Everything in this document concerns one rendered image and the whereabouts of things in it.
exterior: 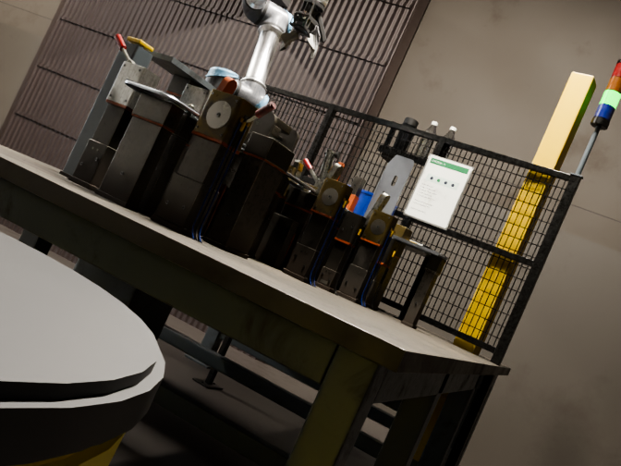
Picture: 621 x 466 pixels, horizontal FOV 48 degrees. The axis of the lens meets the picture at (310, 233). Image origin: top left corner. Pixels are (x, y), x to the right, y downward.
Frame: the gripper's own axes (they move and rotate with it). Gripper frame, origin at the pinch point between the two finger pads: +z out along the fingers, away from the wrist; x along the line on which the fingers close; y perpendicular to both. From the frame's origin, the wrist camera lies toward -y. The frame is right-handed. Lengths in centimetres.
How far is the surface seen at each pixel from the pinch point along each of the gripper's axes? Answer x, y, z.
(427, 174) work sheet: 27, -90, 8
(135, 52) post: -5, 63, 32
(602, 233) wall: 78, -248, -23
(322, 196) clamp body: 41, 8, 46
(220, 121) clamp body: 46, 74, 45
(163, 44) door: -276, -187, -43
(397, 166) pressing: 25, -62, 15
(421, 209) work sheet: 31, -90, 24
